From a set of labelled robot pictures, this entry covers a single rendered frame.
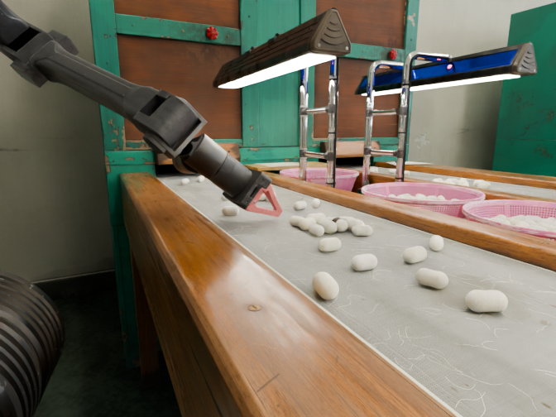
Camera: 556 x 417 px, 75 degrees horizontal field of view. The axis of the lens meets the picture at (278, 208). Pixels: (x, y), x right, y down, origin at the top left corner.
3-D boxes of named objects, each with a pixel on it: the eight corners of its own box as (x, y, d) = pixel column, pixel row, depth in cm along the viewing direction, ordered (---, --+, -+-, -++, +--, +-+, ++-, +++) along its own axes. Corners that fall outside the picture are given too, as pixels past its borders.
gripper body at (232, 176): (248, 172, 70) (218, 148, 67) (270, 178, 61) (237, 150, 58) (228, 199, 69) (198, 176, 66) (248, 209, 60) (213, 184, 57)
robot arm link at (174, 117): (2, 58, 70) (45, 23, 73) (26, 81, 75) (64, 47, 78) (150, 142, 52) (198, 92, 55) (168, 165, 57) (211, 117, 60)
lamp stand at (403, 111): (399, 211, 106) (411, 47, 97) (356, 200, 123) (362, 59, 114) (445, 205, 114) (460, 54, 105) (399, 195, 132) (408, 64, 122)
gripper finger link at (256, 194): (279, 195, 74) (244, 167, 69) (295, 201, 67) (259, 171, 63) (260, 222, 73) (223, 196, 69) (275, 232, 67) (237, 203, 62)
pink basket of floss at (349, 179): (349, 209, 109) (351, 178, 107) (267, 203, 118) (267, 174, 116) (363, 195, 133) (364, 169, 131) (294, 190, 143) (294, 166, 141)
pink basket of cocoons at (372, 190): (457, 256, 68) (462, 206, 67) (338, 230, 86) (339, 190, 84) (494, 228, 88) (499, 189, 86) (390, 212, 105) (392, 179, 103)
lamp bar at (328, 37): (313, 50, 62) (314, 3, 60) (212, 88, 117) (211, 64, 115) (352, 54, 65) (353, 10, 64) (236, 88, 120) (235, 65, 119)
